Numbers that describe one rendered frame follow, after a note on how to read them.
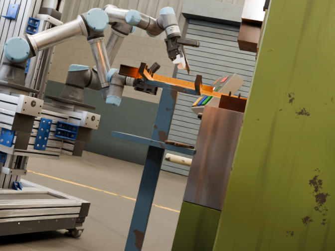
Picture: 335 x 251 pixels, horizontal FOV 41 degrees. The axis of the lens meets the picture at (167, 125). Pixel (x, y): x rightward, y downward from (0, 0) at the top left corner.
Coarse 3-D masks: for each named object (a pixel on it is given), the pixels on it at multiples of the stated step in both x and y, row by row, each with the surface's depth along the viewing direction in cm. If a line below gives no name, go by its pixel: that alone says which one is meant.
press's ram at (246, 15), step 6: (246, 0) 214; (252, 0) 213; (258, 0) 212; (264, 0) 212; (246, 6) 213; (252, 6) 213; (258, 6) 212; (246, 12) 213; (252, 12) 213; (258, 12) 212; (264, 12) 211; (246, 18) 213; (252, 18) 212; (258, 18) 212
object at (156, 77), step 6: (120, 66) 192; (126, 66) 192; (120, 72) 192; (126, 72) 192; (132, 72) 192; (138, 72) 190; (156, 78) 190; (162, 78) 190; (168, 78) 189; (174, 84) 191; (180, 84) 189; (186, 84) 189; (192, 84) 189; (204, 90) 188; (210, 90) 188
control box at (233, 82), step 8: (216, 80) 295; (224, 80) 275; (232, 80) 267; (240, 80) 268; (216, 88) 277; (224, 88) 266; (232, 88) 267; (208, 104) 264; (216, 104) 265; (200, 112) 283
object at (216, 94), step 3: (186, 87) 228; (201, 93) 227; (204, 93) 226; (207, 93) 225; (210, 93) 225; (213, 93) 225; (216, 93) 224; (219, 93) 224; (222, 93) 224; (213, 96) 227; (216, 96) 224; (219, 96) 224; (231, 96) 223; (234, 96) 222; (246, 99) 221
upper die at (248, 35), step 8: (248, 24) 218; (256, 24) 217; (240, 32) 218; (248, 32) 217; (256, 32) 216; (240, 40) 218; (248, 40) 217; (256, 40) 216; (240, 48) 234; (248, 48) 230; (256, 48) 226
